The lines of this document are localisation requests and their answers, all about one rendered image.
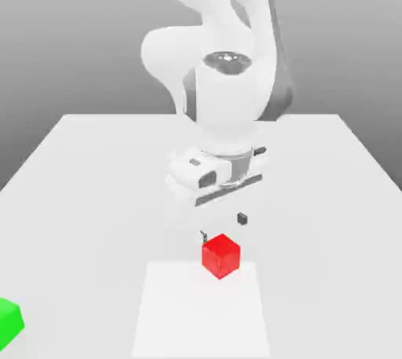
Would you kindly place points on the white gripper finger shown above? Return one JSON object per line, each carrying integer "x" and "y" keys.
{"x": 203, "y": 235}
{"x": 242, "y": 219}

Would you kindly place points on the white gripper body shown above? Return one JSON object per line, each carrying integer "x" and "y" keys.
{"x": 227, "y": 191}

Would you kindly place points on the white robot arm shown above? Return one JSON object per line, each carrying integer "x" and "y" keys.
{"x": 229, "y": 101}

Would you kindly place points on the small red cube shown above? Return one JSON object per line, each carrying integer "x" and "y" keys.
{"x": 220, "y": 256}

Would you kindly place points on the small green cube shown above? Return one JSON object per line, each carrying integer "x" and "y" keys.
{"x": 9, "y": 323}

